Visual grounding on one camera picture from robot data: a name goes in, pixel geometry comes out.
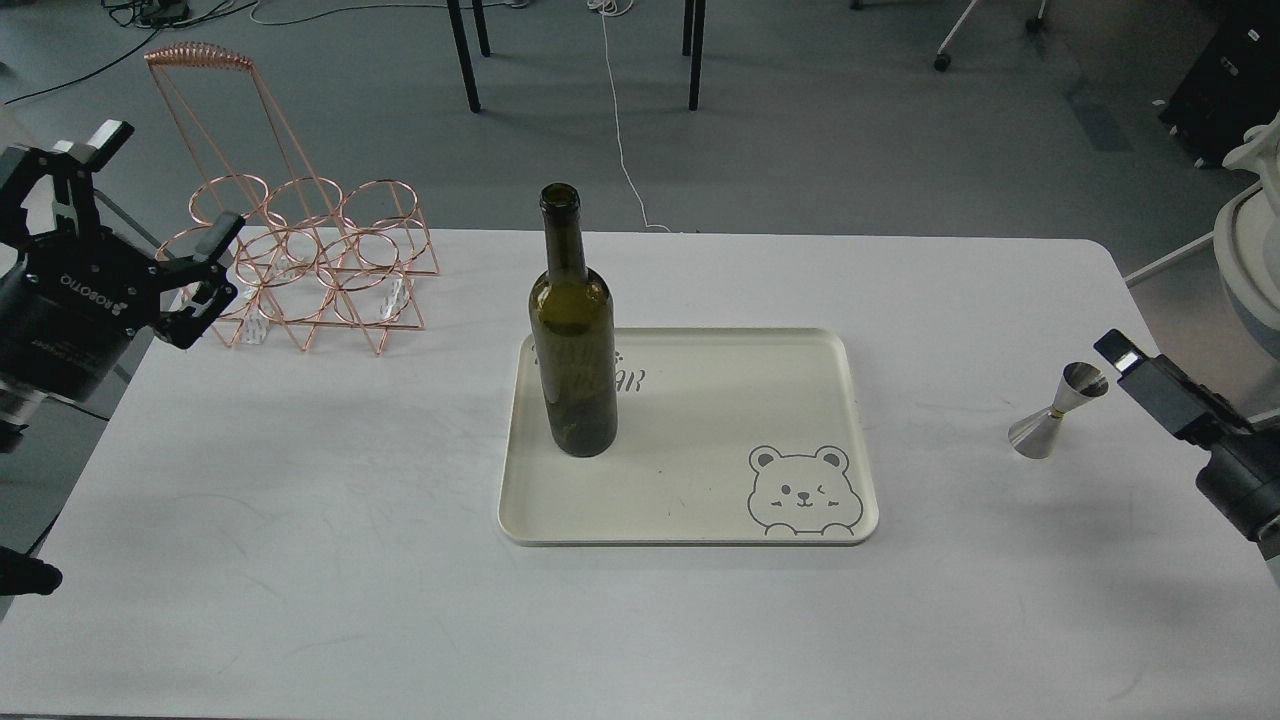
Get white floor cable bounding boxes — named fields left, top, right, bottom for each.
left=586, top=0, right=673, bottom=234

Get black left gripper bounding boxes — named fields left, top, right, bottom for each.
left=1, top=120, right=244, bottom=401

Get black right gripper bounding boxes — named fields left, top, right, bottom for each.
left=1093, top=329, right=1279, bottom=543

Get copper wire wine rack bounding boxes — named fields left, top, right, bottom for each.
left=143, top=41, right=440, bottom=355

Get black floor cables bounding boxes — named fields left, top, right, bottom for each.
left=5, top=0, right=261, bottom=106

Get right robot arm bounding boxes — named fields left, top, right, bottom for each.
left=1094, top=329, right=1279, bottom=579

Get black box on floor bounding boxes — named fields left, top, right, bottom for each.
left=1158, top=1, right=1279, bottom=167

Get cream bear serving tray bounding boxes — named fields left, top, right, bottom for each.
left=498, top=328, right=881, bottom=546

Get office chair wheel base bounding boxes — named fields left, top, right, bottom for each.
left=832, top=1, right=1070, bottom=81

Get black table legs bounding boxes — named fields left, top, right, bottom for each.
left=445, top=0, right=707, bottom=114

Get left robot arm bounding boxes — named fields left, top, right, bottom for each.
left=1, top=120, right=244, bottom=456

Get dark green wine bottle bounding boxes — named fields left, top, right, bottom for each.
left=527, top=182, right=618, bottom=457

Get steel double jigger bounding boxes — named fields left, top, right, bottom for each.
left=1007, top=361, right=1110, bottom=460

